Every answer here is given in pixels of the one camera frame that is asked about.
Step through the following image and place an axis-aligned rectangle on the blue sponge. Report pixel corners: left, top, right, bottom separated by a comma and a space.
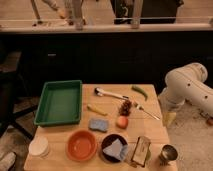
89, 118, 109, 132

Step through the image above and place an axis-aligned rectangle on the metal cup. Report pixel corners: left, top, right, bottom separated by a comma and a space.
159, 144, 178, 166

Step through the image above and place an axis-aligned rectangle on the black chair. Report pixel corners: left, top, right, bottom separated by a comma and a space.
0, 51, 37, 140

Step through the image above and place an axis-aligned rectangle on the light blue towel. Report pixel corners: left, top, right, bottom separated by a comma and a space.
103, 139, 128, 161

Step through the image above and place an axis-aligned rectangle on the bunch of dark grapes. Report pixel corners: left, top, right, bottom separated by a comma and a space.
119, 100, 132, 116

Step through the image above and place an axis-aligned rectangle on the green plastic tray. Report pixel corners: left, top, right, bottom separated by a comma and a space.
34, 80, 82, 127

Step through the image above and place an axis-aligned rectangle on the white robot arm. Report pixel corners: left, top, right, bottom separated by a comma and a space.
158, 63, 213, 117

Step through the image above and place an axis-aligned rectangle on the brown box with label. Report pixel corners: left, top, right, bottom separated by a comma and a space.
131, 136, 151, 167

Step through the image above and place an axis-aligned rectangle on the orange bowl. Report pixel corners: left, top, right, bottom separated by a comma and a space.
65, 130, 97, 162

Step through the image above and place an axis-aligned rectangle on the white plastic cup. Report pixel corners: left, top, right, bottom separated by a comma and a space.
29, 136, 50, 157

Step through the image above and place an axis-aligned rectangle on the yellow banana piece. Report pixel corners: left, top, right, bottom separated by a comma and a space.
87, 104, 108, 116

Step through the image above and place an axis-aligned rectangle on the wooden table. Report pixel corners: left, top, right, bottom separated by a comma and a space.
24, 84, 178, 171

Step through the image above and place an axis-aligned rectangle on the silver fork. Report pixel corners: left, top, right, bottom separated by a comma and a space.
133, 102, 161, 120

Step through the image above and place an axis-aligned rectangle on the green chili pepper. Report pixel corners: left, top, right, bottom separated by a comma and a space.
131, 85, 148, 101

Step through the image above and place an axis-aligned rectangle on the orange fruit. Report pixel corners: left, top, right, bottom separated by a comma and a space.
116, 116, 128, 129

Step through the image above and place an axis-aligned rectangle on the dark maroon bowl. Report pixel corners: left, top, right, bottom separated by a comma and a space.
100, 134, 128, 163

